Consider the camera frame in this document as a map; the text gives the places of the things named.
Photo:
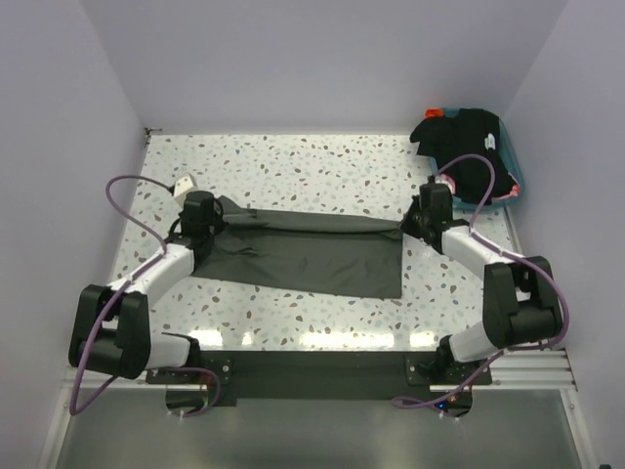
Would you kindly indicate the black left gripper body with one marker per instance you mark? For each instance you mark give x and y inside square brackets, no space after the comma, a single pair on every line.
[215,227]

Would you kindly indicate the pink garment in basket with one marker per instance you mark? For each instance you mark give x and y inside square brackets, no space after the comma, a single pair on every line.
[448,181]

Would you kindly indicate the aluminium frame rail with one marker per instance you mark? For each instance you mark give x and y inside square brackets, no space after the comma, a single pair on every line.
[515,371]

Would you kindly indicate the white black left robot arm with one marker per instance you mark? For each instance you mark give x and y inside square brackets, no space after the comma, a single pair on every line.
[112,323]

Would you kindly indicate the black t shirt in basket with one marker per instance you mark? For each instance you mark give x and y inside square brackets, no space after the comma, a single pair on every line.
[469,146]

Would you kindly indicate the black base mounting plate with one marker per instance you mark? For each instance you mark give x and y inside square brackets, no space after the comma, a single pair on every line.
[347,376]

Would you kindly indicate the orange garment in basket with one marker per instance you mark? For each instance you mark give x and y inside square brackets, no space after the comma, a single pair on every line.
[434,113]

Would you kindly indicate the teal plastic laundry basket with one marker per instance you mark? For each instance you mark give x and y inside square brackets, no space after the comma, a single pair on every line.
[493,195]

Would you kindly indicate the grey t shirt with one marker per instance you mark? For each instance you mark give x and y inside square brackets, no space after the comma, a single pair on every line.
[344,255]

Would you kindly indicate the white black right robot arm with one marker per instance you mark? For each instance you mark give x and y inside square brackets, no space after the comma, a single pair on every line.
[520,304]

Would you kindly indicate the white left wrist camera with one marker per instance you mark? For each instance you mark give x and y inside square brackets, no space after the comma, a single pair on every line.
[185,184]

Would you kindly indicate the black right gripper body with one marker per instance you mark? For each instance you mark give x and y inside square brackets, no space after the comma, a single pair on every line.
[415,220]

